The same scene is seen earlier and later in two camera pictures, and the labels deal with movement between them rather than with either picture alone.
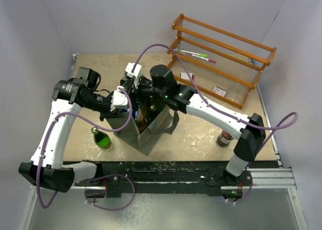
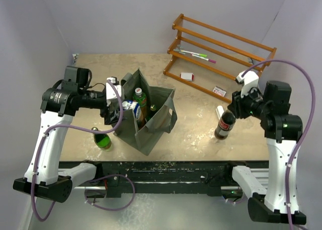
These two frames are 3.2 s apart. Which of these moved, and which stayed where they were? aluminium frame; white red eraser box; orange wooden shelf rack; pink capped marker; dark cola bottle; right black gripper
Moved: dark cola bottle; right black gripper
Stayed: white red eraser box; aluminium frame; orange wooden shelf rack; pink capped marker
